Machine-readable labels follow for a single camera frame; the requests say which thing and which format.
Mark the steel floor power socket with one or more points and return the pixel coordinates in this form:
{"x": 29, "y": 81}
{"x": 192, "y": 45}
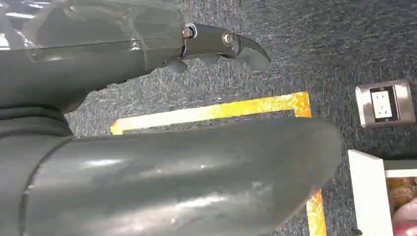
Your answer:
{"x": 384, "y": 104}

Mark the yellow floor tape marking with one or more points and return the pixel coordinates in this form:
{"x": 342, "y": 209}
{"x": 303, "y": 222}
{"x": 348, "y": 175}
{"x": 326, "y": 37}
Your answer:
{"x": 228, "y": 109}

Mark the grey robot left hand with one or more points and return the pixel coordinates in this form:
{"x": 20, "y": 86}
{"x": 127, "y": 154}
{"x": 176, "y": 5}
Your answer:
{"x": 169, "y": 182}

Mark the white cabinet frame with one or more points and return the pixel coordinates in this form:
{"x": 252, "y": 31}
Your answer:
{"x": 368, "y": 195}

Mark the orange packaged item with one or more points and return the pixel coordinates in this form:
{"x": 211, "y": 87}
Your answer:
{"x": 402, "y": 190}

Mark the pink packaged item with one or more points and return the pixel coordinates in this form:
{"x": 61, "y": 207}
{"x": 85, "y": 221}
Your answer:
{"x": 407, "y": 220}

